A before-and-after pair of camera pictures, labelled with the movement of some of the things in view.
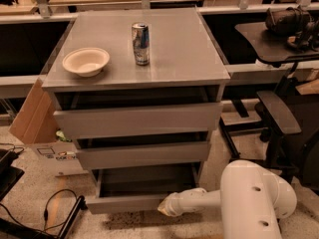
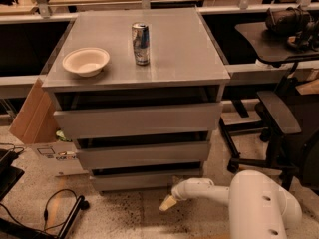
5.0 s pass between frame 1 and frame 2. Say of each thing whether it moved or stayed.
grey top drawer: stayed
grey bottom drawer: moved
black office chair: stayed
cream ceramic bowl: stayed
